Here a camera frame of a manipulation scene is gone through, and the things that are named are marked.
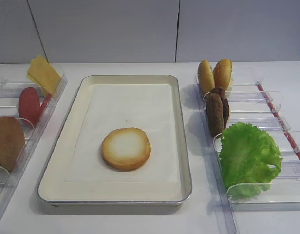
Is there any round toasted bread slice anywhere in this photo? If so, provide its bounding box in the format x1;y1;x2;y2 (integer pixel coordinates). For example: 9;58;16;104
101;127;151;171

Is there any front brown meat patty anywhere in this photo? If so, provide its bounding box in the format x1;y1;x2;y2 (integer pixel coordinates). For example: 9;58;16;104
206;93;226;137

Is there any brown meat patty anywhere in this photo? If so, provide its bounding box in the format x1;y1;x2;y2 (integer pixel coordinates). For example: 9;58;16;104
210;87;230;126
206;93;226;137

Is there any rear brown meat patty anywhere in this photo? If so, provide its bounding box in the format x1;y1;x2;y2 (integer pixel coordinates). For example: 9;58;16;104
210;87;230;126

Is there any green lettuce leaf in rack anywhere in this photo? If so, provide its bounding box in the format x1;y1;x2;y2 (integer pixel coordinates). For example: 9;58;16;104
219;122;283;198

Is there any yellow cheese slice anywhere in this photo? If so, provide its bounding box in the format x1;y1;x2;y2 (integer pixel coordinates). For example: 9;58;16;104
27;54;62;95

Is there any red tomato slice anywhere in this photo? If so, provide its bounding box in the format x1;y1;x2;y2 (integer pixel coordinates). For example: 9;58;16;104
18;87;40;127

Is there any brown bread slice left rack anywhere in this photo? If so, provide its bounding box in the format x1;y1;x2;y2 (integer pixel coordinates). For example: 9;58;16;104
0;116;25;172

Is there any white paper tray liner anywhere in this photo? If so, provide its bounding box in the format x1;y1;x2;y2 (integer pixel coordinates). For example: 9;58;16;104
65;84;179;182

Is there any cream rectangular metal tray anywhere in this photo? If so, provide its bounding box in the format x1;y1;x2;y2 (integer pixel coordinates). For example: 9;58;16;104
37;75;192;204

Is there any left golden bun half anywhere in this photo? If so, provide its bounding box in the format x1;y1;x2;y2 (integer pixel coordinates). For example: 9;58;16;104
197;59;215;94

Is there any golden bun half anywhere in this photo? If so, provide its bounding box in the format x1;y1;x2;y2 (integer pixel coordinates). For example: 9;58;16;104
213;58;232;91
197;59;215;94

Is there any right golden bun half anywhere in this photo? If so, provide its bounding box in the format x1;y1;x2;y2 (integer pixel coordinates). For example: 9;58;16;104
213;58;232;91

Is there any clear acrylic rack right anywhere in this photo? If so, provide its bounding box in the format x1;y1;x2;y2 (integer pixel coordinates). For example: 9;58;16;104
194;81;300;234

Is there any clear acrylic rack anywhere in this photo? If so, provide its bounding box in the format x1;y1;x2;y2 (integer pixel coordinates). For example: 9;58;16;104
0;63;67;220
194;81;300;234

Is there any clear acrylic rack left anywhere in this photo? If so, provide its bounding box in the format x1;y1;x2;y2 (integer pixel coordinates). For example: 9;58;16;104
0;63;67;220

